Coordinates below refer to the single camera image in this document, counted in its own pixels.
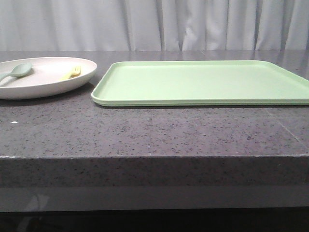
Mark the cream round plate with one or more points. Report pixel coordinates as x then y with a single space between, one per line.
44 78

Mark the yellow plastic fork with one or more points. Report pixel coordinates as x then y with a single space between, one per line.
75 71

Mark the light green rectangular tray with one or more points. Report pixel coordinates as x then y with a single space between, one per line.
199 83

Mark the white pleated curtain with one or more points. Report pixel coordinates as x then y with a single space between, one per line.
153 25

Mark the pale green plastic spoon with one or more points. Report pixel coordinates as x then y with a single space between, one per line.
18 71

